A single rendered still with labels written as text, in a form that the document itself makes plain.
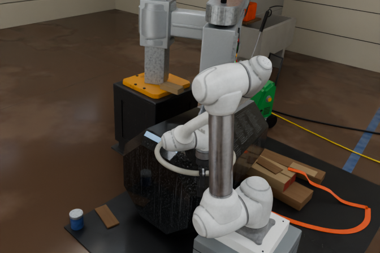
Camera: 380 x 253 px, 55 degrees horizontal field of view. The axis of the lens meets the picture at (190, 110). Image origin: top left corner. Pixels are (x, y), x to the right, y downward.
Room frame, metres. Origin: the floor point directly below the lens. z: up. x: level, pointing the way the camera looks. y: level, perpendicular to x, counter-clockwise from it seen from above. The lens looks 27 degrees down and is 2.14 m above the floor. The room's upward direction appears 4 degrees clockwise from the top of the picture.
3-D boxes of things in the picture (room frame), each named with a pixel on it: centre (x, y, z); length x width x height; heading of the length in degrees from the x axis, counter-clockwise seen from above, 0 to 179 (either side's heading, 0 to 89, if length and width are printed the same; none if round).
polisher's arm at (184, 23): (3.23, 0.15, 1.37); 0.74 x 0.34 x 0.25; 78
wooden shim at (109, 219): (2.21, 0.60, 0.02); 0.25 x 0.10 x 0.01; 38
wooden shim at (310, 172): (2.94, -1.13, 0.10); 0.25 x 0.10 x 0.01; 56
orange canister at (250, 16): (5.90, -0.82, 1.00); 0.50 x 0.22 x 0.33; 146
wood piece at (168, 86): (3.07, 0.18, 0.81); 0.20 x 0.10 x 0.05; 58
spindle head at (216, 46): (2.56, -0.19, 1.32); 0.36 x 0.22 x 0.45; 169
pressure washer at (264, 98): (3.99, -0.83, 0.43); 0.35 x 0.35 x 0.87; 35
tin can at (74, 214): (2.09, 0.80, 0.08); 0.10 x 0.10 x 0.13
